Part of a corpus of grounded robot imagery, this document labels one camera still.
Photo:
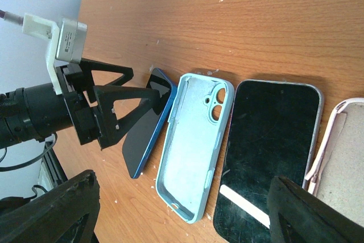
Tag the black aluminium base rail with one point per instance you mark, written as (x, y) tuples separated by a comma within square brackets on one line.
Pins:
[(51, 173)]

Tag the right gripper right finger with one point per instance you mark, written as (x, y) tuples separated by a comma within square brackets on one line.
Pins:
[(298, 216)]

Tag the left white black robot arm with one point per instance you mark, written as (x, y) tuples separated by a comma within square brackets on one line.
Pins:
[(93, 99)]

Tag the silver edged smartphone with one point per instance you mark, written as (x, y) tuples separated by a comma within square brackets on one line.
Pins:
[(273, 131)]

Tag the light blue phone case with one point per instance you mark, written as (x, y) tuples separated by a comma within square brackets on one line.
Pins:
[(196, 127)]

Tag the pink phone case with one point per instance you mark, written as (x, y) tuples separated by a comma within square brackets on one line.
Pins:
[(336, 175)]

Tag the blue edged smartphone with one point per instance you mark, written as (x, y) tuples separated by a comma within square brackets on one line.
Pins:
[(141, 138)]

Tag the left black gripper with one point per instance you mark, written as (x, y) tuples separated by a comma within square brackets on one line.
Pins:
[(118, 108)]

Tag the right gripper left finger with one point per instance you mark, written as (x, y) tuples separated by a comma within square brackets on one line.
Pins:
[(67, 213)]

